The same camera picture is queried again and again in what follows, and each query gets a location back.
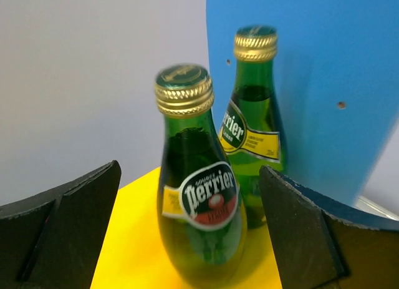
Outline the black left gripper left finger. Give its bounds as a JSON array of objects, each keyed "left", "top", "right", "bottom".
[{"left": 1, "top": 160, "right": 122, "bottom": 288}]

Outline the green Perrier lemon bottle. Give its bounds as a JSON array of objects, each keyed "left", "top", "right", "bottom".
[{"left": 219, "top": 25, "right": 287, "bottom": 228}]

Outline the blue and yellow shelf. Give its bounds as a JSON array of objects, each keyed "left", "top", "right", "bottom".
[{"left": 91, "top": 0, "right": 398, "bottom": 288}]

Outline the green Perrier bottle red label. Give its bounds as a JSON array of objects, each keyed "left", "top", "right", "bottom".
[{"left": 155, "top": 63, "right": 247, "bottom": 288}]

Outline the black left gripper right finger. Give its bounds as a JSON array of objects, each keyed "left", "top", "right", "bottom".
[{"left": 259, "top": 166, "right": 398, "bottom": 288}]

